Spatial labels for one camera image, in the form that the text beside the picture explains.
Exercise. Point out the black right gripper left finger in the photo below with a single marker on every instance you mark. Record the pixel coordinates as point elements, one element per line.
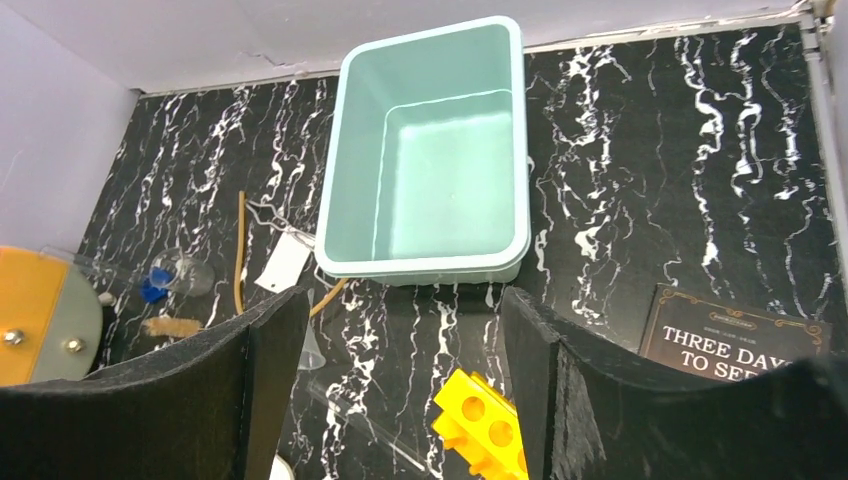
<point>210,406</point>

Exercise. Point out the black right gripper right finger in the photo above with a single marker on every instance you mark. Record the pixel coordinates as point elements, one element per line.
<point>591,409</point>

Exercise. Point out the clear glass beaker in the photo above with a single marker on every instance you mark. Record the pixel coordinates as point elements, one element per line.
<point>176,271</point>

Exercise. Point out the metal crucible tongs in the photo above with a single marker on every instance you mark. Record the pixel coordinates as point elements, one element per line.
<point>270,216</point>

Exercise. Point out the white bin lid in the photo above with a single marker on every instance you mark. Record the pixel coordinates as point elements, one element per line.
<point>281,470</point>

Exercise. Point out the yellow test tube rack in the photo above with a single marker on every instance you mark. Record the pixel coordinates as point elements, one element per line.
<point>481,426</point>

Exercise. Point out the clear plastic funnel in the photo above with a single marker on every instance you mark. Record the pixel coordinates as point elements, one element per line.
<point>311,358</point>

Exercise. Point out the clear glass test tube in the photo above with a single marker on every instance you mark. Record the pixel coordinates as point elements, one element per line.
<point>341,408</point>

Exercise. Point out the blue capped glass tube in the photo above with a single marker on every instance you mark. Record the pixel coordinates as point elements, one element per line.
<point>100,270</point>

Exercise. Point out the dark book three days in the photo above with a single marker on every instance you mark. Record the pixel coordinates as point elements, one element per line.
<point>719,340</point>

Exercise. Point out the white drum orange face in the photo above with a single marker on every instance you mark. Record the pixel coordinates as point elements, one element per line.
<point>51,319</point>

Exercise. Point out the mint green plastic bin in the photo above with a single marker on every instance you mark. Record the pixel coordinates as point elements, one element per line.
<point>427,177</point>

